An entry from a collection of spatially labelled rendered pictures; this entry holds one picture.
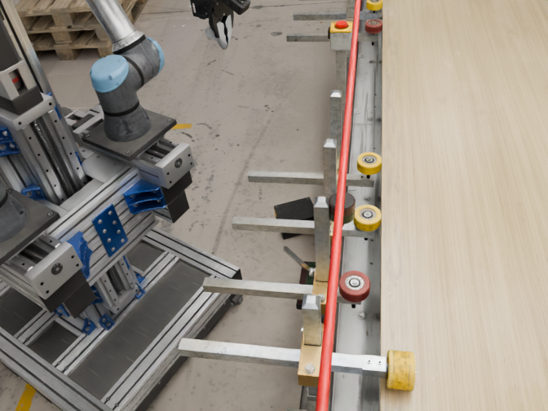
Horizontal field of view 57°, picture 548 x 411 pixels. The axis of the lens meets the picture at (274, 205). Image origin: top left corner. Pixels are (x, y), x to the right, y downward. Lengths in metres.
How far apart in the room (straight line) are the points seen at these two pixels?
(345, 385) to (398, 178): 0.64
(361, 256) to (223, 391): 0.86
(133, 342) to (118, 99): 1.02
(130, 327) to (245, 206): 1.00
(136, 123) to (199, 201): 1.34
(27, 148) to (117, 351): 0.95
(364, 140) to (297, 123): 1.25
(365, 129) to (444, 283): 1.10
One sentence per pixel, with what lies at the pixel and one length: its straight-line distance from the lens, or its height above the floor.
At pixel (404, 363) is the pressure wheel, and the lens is 1.13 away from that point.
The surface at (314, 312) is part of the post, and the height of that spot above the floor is 1.10.
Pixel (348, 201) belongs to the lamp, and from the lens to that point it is 1.16.
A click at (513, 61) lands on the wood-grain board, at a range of 2.30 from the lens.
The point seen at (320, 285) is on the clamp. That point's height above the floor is 0.87.
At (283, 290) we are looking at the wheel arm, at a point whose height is 0.86.
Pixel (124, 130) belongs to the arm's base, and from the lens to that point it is 1.67.
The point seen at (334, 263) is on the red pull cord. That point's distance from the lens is 0.42.
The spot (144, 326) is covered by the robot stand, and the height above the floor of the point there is 0.21.
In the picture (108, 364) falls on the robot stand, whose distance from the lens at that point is 2.16.
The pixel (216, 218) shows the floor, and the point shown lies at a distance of 2.81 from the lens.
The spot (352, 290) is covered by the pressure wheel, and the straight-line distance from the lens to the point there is 1.31.
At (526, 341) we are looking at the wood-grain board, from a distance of 1.32.
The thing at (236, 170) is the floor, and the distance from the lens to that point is 3.09.
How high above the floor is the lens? 1.97
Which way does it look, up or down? 44 degrees down
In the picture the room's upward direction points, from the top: 7 degrees counter-clockwise
